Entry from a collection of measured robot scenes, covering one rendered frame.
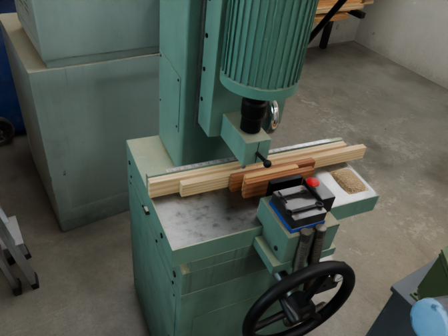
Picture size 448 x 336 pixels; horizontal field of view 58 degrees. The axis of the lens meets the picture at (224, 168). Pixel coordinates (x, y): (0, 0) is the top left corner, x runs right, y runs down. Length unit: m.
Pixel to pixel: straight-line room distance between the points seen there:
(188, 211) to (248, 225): 0.15
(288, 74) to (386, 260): 1.63
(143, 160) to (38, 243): 1.02
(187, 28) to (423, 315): 0.82
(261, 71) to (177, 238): 0.41
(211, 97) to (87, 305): 1.21
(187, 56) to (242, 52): 0.24
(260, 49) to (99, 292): 1.43
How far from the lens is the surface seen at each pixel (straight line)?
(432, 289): 1.41
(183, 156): 1.19
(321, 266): 0.87
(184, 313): 1.14
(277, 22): 0.78
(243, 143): 0.95
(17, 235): 1.88
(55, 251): 2.13
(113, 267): 2.02
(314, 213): 0.90
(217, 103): 1.01
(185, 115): 1.11
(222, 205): 1.01
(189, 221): 0.96
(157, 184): 0.99
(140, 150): 1.34
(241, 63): 0.83
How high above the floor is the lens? 1.60
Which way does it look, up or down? 39 degrees down
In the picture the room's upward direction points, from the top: 8 degrees clockwise
